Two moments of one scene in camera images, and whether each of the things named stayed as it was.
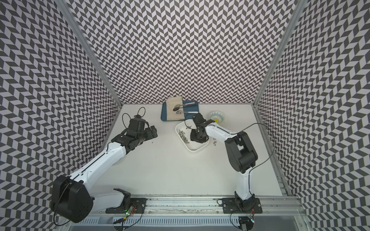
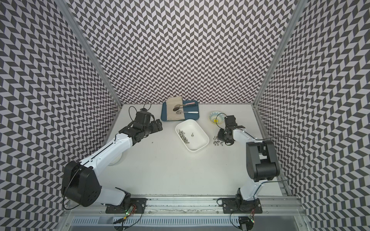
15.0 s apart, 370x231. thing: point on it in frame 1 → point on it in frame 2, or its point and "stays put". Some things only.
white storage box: [183, 129] stays put
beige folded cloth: [171, 102] stays put
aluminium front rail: [213, 205] stays put
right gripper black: [193, 138] → [219, 135]
